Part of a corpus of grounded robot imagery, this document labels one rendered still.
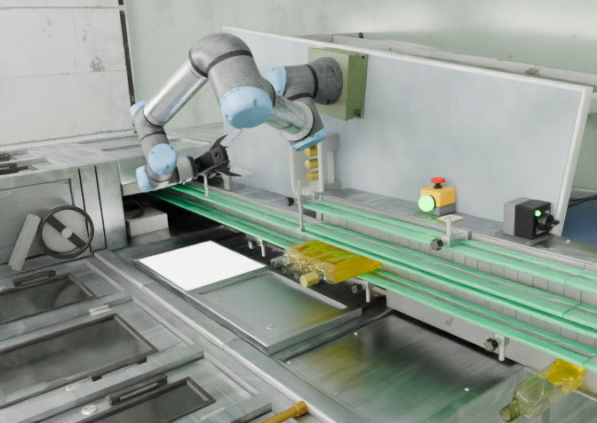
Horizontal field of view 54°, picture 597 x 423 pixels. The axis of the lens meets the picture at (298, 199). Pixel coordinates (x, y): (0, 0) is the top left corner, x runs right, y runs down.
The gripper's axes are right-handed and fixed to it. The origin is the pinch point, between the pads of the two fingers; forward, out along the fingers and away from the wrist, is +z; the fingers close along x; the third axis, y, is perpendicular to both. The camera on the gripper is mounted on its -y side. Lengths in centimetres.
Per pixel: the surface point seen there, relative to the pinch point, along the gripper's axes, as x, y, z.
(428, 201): 34, -34, 31
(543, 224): 48, -61, 40
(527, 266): 55, -65, 27
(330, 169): 10.9, 8.9, 29.1
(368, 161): 13.8, -4.4, 36.0
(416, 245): 44, -27, 27
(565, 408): 99, -35, 49
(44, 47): -193, 301, -19
